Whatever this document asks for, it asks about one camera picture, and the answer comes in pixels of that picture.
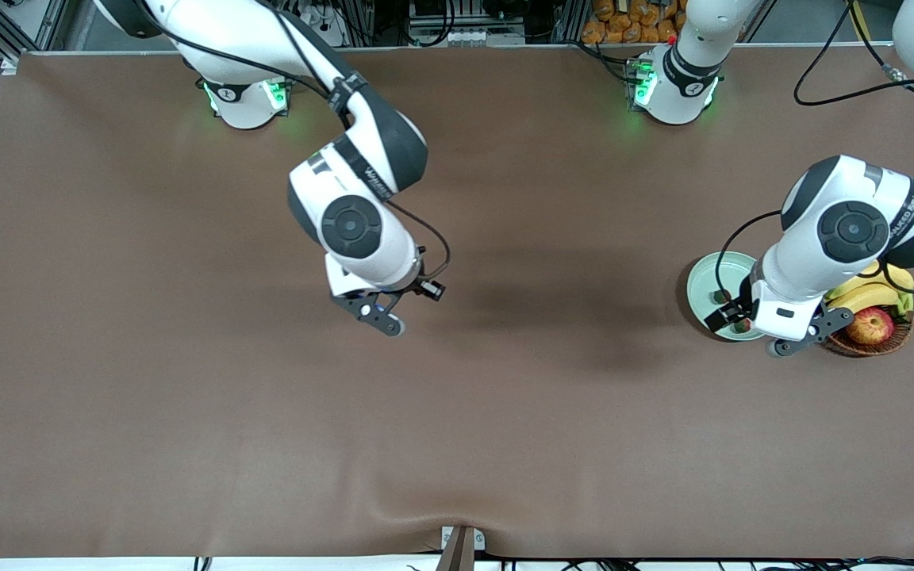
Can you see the pile of orange buns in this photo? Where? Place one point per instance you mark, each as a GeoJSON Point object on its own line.
{"type": "Point", "coordinates": [616, 28]}

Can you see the yellow banana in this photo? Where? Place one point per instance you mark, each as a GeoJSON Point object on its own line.
{"type": "Point", "coordinates": [873, 297]}
{"type": "Point", "coordinates": [899, 277]}

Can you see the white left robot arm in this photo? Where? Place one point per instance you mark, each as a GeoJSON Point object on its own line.
{"type": "Point", "coordinates": [822, 246]}

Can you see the white terminal block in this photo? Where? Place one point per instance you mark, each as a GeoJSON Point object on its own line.
{"type": "Point", "coordinates": [469, 37]}

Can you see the light green round plate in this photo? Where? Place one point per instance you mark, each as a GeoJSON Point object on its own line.
{"type": "Point", "coordinates": [703, 285]}

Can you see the small metal table bracket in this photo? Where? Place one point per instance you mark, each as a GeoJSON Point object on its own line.
{"type": "Point", "coordinates": [479, 539]}

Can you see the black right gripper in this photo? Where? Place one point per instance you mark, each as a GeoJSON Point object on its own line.
{"type": "Point", "coordinates": [413, 285]}

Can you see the brown wicker basket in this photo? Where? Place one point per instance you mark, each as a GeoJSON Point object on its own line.
{"type": "Point", "coordinates": [869, 350]}

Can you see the red strawberry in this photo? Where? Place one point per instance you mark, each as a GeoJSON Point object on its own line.
{"type": "Point", "coordinates": [743, 324]}
{"type": "Point", "coordinates": [720, 297]}

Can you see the aluminium frame profile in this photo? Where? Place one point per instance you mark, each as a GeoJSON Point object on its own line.
{"type": "Point", "coordinates": [48, 24]}

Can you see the red yellow apple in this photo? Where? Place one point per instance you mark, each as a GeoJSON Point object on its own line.
{"type": "Point", "coordinates": [873, 327]}

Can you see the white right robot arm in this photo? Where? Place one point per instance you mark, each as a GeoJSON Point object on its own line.
{"type": "Point", "coordinates": [354, 230]}

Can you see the brown table cover mat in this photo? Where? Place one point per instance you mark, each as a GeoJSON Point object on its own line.
{"type": "Point", "coordinates": [457, 412]}

